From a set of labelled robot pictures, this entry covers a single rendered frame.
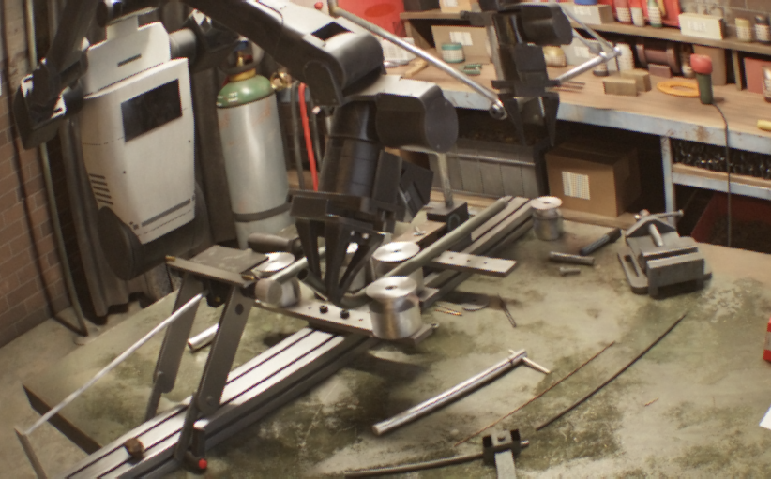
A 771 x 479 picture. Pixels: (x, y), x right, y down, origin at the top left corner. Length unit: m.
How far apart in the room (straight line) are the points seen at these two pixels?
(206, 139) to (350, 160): 2.94
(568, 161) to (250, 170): 1.04
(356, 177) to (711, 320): 0.47
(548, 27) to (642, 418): 0.58
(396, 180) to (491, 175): 1.73
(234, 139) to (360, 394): 2.01
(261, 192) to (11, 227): 1.37
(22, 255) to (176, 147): 2.21
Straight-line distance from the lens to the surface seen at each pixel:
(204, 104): 3.77
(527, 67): 1.10
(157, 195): 1.56
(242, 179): 2.90
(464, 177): 2.69
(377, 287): 0.94
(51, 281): 3.79
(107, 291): 3.55
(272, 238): 1.31
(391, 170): 0.90
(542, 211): 1.22
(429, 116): 0.84
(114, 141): 1.50
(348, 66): 0.85
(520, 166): 2.55
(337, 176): 0.88
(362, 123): 0.88
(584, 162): 2.44
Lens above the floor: 1.35
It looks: 21 degrees down
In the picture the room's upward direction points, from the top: 10 degrees counter-clockwise
